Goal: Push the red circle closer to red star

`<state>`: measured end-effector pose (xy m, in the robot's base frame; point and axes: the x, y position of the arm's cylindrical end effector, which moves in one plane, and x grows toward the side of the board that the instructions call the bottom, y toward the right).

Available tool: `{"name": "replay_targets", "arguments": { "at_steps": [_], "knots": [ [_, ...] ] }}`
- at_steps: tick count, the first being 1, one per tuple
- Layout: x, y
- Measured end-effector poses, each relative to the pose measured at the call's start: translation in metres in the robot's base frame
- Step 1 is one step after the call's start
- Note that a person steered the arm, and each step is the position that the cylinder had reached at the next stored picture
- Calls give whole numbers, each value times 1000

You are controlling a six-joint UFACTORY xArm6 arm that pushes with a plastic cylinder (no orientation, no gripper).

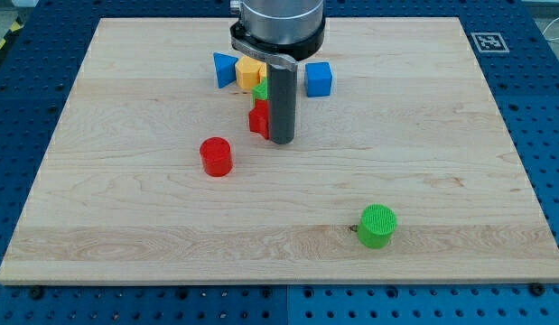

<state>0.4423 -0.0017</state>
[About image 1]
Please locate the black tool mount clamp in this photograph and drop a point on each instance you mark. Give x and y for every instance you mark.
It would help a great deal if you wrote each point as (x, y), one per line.
(285, 56)

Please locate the green cylinder block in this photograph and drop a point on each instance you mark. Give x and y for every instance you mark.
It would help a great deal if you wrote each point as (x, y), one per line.
(376, 226)

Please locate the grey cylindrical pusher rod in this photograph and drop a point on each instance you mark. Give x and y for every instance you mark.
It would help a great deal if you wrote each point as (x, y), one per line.
(282, 84)

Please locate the blue cube block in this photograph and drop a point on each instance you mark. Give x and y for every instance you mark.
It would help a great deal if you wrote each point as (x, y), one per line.
(318, 79)

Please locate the wooden board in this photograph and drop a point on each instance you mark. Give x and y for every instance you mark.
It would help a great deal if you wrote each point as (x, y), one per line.
(121, 197)

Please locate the red star block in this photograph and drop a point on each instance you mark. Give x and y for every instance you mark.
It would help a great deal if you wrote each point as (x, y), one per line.
(258, 118)

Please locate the blue triangle block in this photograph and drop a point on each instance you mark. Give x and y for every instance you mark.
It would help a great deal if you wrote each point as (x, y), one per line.
(224, 69)

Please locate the fiducial marker tag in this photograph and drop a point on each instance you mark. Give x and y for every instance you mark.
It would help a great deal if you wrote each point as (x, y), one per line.
(489, 42)

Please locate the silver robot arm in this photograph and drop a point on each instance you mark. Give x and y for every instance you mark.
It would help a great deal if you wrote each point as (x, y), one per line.
(280, 33)

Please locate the red cylinder block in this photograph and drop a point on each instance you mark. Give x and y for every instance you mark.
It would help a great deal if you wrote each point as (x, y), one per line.
(216, 156)

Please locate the yellow block behind rod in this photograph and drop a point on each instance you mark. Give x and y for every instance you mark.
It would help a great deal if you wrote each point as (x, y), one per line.
(262, 72)

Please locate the yellow hexagon block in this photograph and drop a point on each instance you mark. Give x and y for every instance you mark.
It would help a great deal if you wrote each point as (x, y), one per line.
(248, 72)

